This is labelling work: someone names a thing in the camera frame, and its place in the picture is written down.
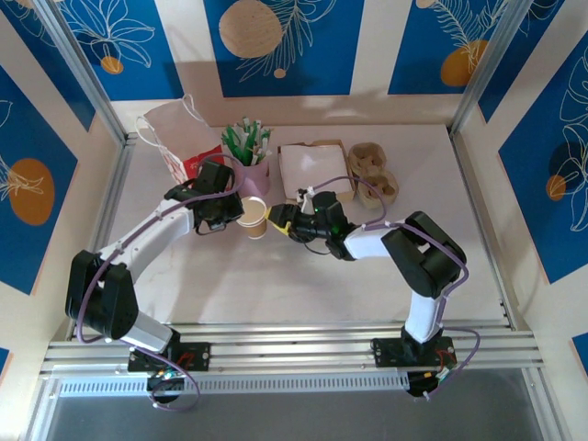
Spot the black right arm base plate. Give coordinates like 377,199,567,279
371,337,456,368

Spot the slotted grey cable duct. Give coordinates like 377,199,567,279
53,372,411,399

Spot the green stick sachet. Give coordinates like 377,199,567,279
241,119,259,163
222,128,252,165

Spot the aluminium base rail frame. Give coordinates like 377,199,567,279
40,321,546,382

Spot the red and white paper bag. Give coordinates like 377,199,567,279
135,94,226,185

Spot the small circuit board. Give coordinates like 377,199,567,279
146,367,186,385
408,367,456,400

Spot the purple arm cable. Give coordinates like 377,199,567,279
75,154,247,413
310,175,482,401

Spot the brown paper coffee cup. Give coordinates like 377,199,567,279
236,196,268,241

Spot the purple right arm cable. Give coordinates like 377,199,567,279
310,175,482,401

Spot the brown cardboard napkin box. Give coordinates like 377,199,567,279
277,139,357,205

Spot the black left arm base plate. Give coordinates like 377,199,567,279
127,342,211,373

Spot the pink holder cup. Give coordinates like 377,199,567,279
232,155,271,198

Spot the aluminium side rail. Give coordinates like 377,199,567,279
68,132,137,341
452,128,518,330

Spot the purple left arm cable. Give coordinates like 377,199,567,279
75,154,247,413

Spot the aluminium corner post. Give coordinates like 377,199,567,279
449,0,529,137
34,0,128,143

